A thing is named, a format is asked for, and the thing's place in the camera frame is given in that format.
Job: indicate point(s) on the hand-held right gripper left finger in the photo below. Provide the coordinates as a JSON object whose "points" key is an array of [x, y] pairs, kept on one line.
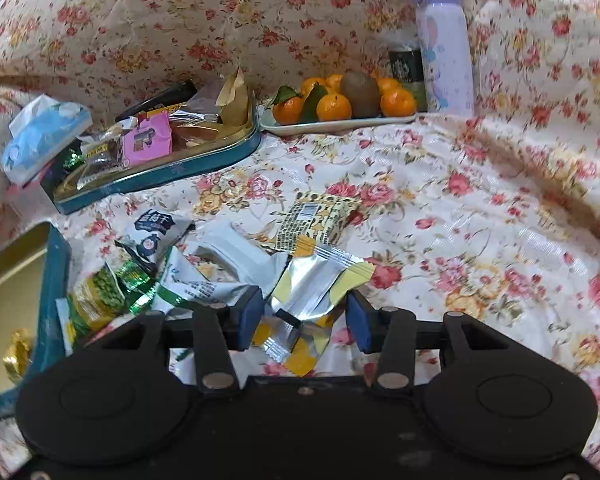
{"points": [[250, 317]]}

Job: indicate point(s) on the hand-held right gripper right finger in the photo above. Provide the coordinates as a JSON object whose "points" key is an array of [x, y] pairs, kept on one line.
{"points": [[361, 325]]}

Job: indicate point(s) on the yellow silver snack packet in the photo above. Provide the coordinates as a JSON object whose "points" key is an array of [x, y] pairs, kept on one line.
{"points": [[310, 285], [305, 355]]}

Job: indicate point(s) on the white green snack packet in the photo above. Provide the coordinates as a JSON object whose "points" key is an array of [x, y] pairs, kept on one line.
{"points": [[190, 285]]}

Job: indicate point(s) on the yellow patterned snack packet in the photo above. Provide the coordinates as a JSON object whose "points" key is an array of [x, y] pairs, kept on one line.
{"points": [[315, 220]]}

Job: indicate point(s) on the dark blue white snack packet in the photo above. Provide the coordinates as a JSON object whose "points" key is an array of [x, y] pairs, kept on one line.
{"points": [[155, 232]]}

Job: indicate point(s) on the green pea snack packet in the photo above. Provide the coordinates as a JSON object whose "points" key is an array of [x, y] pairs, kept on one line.
{"points": [[97, 300]]}

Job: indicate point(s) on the teal metal tin box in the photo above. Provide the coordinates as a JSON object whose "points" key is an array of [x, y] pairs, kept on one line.
{"points": [[55, 300]]}

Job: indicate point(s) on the white grey snack packet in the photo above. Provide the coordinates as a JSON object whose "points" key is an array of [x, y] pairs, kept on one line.
{"points": [[235, 255]]}

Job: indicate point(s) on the green foil chocolate packet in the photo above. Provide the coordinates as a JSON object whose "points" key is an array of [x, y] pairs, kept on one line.
{"points": [[137, 280]]}

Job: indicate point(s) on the floral printed cloth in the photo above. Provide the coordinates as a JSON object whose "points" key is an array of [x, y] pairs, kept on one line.
{"points": [[455, 220]]}

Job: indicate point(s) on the teal metal tin lid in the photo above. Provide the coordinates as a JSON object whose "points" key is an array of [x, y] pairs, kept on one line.
{"points": [[200, 157]]}

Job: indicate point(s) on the clear cake packet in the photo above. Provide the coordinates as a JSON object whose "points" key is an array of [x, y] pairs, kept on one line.
{"points": [[195, 125]]}

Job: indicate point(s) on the white fruit plate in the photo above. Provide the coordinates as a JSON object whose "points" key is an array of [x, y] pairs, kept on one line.
{"points": [[340, 125]]}

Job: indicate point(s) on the pink snack packet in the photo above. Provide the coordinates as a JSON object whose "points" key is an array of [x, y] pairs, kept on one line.
{"points": [[147, 140]]}

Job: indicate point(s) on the clear dark nut packet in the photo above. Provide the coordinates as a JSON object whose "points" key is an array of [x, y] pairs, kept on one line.
{"points": [[102, 165]]}

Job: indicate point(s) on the pile of mandarin oranges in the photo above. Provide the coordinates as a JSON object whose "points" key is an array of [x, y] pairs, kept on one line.
{"points": [[334, 106]]}

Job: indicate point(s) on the brown paper packet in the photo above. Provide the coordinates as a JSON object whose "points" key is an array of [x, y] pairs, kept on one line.
{"points": [[232, 97]]}

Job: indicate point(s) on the brown kiwi fruit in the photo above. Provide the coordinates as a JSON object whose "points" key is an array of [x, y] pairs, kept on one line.
{"points": [[360, 92]]}

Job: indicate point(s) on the gold foil candy packet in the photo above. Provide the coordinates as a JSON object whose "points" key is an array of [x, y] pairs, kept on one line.
{"points": [[17, 357]]}

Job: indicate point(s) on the green foil wrapped candy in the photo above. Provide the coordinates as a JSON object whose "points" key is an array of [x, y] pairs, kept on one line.
{"points": [[73, 157]]}

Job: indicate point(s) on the black oblong case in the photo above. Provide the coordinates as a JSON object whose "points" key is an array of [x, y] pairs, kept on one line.
{"points": [[155, 99]]}

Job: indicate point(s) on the dark green can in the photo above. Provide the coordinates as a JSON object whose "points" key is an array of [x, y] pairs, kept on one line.
{"points": [[405, 72]]}

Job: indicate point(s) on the pink cardboard box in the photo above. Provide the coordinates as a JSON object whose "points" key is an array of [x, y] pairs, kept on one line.
{"points": [[30, 180]]}

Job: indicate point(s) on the blue tissue pack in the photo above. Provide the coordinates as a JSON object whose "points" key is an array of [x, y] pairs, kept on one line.
{"points": [[42, 132]]}

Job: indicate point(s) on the purple thermos bottle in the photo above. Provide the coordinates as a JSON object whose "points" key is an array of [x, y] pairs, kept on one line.
{"points": [[442, 55]]}

